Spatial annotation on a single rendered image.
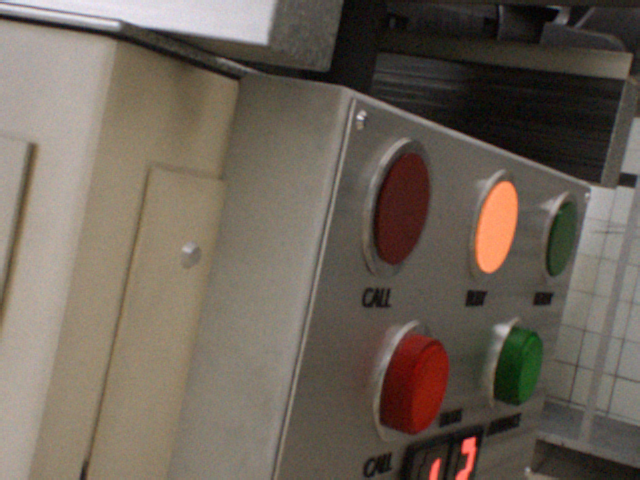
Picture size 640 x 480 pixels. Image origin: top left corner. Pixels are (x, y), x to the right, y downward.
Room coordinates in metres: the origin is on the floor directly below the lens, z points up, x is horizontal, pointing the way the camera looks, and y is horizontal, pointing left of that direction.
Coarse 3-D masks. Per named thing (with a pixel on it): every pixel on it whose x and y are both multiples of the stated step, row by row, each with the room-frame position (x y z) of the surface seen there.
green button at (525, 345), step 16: (512, 336) 0.39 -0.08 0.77; (528, 336) 0.39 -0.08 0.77; (512, 352) 0.38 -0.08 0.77; (528, 352) 0.38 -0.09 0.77; (512, 368) 0.38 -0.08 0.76; (528, 368) 0.39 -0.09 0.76; (496, 384) 0.38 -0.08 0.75; (512, 384) 0.38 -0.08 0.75; (528, 384) 0.39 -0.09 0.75; (512, 400) 0.39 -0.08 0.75
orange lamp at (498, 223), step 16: (496, 192) 0.34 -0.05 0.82; (512, 192) 0.36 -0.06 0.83; (496, 208) 0.35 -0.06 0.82; (512, 208) 0.36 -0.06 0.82; (496, 224) 0.35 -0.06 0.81; (512, 224) 0.36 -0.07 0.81; (480, 240) 0.34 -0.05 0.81; (496, 240) 0.35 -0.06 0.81; (480, 256) 0.34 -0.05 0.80; (496, 256) 0.35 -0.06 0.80
